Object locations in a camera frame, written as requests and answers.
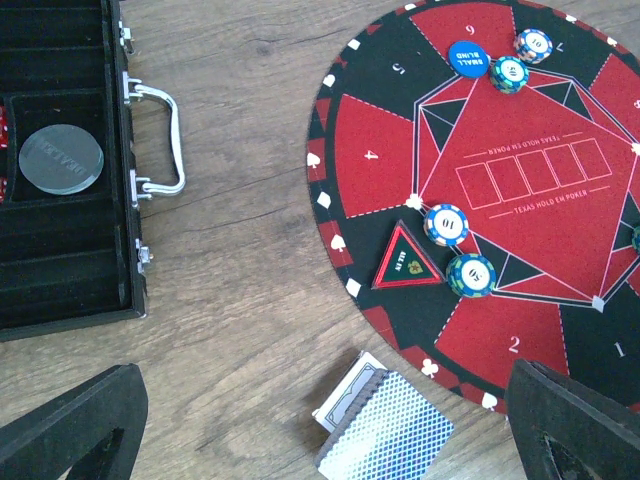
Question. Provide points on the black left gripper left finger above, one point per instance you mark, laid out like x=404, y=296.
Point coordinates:
x=92, y=431

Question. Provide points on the black poker chip case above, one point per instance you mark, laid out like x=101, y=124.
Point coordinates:
x=71, y=261

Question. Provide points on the triangular all in button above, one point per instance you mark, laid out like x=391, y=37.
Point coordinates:
x=405, y=262

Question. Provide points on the red die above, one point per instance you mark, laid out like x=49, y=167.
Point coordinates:
x=4, y=135
x=3, y=186

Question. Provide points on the blue small blind button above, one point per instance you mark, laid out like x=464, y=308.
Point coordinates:
x=468, y=59

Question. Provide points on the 10 chips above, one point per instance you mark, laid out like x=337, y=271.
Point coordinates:
x=533, y=46
x=446, y=225

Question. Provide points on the red die middle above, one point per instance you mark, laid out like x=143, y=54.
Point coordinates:
x=4, y=135

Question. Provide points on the red die near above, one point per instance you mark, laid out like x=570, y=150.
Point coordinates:
x=3, y=186

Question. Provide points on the round red black poker mat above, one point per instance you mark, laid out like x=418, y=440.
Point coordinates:
x=548, y=178

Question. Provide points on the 50 chips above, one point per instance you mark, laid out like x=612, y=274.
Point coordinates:
x=509, y=74
x=471, y=275

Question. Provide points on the chrome case handle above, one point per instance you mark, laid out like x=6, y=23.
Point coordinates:
x=144, y=188

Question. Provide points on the clear acrylic dealer button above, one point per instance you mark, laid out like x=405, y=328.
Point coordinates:
x=61, y=159

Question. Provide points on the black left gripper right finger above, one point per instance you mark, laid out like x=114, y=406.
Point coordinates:
x=565, y=430

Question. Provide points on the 50 chips mat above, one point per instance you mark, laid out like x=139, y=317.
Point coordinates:
x=635, y=240

